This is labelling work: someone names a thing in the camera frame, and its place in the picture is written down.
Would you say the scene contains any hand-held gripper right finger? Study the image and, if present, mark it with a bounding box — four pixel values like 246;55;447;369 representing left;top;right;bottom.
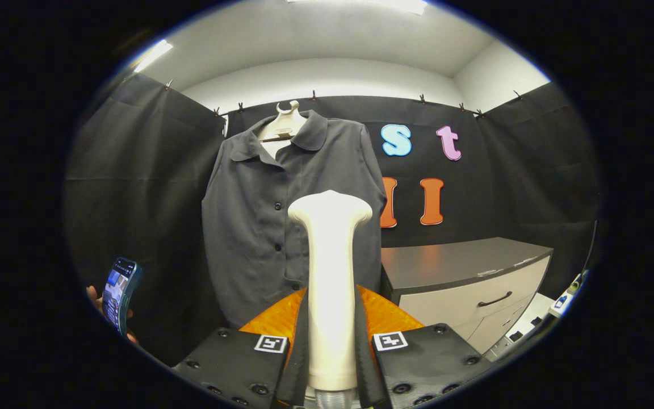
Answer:
354;284;495;408

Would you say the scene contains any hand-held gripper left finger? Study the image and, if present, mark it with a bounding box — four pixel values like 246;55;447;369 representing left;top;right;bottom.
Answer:
171;287;311;408

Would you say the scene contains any white garment steamer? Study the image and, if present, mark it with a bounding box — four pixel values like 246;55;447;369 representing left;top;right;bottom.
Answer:
287;190;373;409

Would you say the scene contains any grey button shirt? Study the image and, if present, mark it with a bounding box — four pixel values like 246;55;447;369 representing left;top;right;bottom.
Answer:
201;110;387;329

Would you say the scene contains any cream clothes hanger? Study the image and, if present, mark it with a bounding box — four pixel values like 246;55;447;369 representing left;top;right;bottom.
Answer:
256;100;308;143

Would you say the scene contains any grey top cabinet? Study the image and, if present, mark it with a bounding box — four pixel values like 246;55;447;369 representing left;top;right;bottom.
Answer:
380;237;555;356

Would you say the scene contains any dark smartphone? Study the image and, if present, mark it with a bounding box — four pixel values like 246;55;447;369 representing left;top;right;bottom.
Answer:
102;257;143;336

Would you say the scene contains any black backdrop cloth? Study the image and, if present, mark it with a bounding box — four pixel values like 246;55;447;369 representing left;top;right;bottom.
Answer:
63;71;603;364

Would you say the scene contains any row of black cloth clips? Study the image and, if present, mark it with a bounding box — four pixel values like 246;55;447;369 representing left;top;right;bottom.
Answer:
165;80;523;119

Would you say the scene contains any narrow ceiling light strip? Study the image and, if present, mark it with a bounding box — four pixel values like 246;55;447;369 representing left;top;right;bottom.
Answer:
132;39;174;73

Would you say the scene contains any square ceiling light panel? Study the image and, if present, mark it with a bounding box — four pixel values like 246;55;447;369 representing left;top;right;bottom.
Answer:
287;0;429;16

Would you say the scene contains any black drawer handle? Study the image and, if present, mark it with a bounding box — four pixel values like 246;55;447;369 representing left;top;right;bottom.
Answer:
477;291;514;308

